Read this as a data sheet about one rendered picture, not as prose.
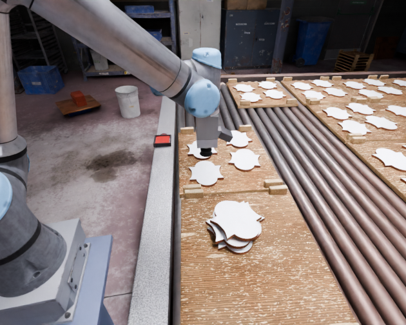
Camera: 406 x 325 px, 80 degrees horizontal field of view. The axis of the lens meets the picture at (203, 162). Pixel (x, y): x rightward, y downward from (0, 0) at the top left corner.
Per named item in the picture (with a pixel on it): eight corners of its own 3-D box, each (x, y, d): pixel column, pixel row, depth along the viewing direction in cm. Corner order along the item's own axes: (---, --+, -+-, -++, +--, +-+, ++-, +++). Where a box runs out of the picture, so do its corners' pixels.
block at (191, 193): (184, 199, 75) (184, 193, 74) (184, 195, 77) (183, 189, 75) (203, 198, 76) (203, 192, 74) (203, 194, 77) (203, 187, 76)
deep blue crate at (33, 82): (25, 95, 407) (15, 72, 385) (37, 87, 440) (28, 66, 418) (55, 94, 409) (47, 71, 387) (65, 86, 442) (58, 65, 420)
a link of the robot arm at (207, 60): (183, 48, 62) (212, 45, 66) (185, 90, 69) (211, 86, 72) (198, 54, 57) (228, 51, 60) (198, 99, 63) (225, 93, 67)
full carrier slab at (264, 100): (237, 108, 136) (238, 100, 133) (226, 84, 169) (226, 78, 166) (298, 106, 138) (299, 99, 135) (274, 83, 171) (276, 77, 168)
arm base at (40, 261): (-26, 301, 48) (-63, 276, 42) (15, 236, 60) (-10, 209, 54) (50, 293, 48) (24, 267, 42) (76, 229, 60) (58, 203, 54)
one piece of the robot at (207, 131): (238, 104, 66) (233, 154, 75) (232, 93, 73) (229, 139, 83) (194, 106, 65) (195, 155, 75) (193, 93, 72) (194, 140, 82)
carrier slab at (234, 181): (179, 198, 78) (179, 195, 77) (178, 135, 111) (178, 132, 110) (284, 191, 81) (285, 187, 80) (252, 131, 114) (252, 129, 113)
